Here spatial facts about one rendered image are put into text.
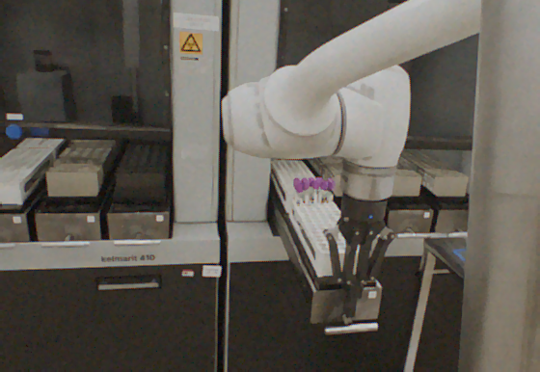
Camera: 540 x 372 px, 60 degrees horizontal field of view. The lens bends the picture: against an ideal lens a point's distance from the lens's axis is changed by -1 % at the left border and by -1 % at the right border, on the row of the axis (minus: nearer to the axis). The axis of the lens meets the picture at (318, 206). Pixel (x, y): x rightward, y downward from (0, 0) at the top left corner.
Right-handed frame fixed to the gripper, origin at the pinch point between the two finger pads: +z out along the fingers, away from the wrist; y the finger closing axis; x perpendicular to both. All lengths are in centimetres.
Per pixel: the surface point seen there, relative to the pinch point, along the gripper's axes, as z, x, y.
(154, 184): -5, -47, 37
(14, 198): -3, -43, 67
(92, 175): -8, -47, 51
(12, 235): 4, -39, 67
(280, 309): 28.7, -39.6, 4.4
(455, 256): -2.1, -10.0, -27.0
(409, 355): 29.5, -17.3, -25.0
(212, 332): 34, -40, 23
